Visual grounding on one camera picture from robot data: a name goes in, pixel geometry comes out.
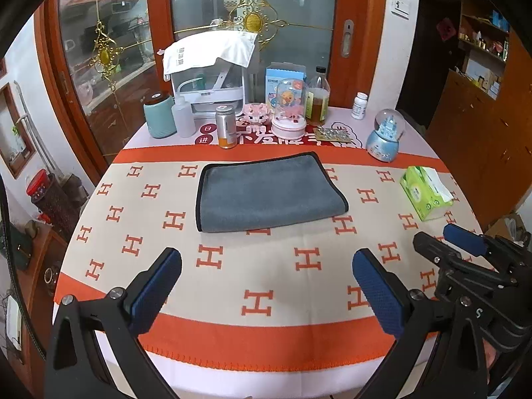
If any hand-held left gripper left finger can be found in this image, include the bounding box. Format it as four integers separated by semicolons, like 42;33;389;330
44;247;184;399

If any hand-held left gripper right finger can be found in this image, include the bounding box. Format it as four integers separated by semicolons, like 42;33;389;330
351;248;489;399

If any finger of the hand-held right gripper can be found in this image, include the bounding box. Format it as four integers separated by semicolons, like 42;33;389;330
443;223;497;258
413;231;495;277

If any grey towel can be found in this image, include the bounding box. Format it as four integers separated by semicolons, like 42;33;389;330
196;152;349;234

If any cardboard box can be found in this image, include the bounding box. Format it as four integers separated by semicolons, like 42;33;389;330
483;213;525;242

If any green tissue box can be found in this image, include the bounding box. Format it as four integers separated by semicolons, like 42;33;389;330
400;165;455;222

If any orange patterned blanket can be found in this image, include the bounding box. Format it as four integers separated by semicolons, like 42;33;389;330
52;145;486;370

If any wooden side cabinet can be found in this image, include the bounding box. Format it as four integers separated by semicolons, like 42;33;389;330
7;222;69;385

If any blue snow globe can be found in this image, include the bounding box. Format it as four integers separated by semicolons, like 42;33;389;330
366;108;406;162

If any dark woven basket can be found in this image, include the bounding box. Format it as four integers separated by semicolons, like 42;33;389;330
31;173;81;239

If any pill blister pack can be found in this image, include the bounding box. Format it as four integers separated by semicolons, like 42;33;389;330
313;127;350;144

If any red bucket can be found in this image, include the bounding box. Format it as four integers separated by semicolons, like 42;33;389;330
26;169;53;198

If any white pill bottle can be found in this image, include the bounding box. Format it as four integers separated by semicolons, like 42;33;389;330
351;92;370;120

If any white squeeze bottle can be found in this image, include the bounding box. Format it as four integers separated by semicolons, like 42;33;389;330
171;75;206;139

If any teal canister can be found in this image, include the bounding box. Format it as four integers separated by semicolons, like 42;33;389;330
143;92;178;139

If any silver and orange can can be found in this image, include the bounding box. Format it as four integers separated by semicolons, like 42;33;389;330
215;105;238;150

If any glass bottle with amber liquid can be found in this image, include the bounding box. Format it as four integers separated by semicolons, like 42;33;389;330
305;66;332;126

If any pink block toy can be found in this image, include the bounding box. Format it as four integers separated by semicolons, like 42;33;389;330
242;103;273;128

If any pink domed music box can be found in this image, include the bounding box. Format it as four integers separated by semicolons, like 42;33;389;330
271;77;309;139

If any white countertop appliance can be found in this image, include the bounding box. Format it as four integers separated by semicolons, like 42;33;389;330
170;56;247;118

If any wooden framed picture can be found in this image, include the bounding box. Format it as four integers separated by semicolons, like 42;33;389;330
0;82;37;180

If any blue carton box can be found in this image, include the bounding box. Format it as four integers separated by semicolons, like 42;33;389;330
265;63;307;111

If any gold door ornament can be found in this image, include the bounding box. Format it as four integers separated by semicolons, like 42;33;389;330
91;18;124;91
230;0;276;46

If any white cloth bag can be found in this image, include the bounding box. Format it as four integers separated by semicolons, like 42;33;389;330
162;31;258;80

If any wooden wall shelf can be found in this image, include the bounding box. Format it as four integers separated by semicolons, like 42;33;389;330
454;0;513;101

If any glass door with orange frame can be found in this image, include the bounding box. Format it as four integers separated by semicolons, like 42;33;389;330
145;0;389;111
41;0;167;177

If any silver door handle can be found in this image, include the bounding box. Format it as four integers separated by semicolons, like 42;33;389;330
341;19;355;58

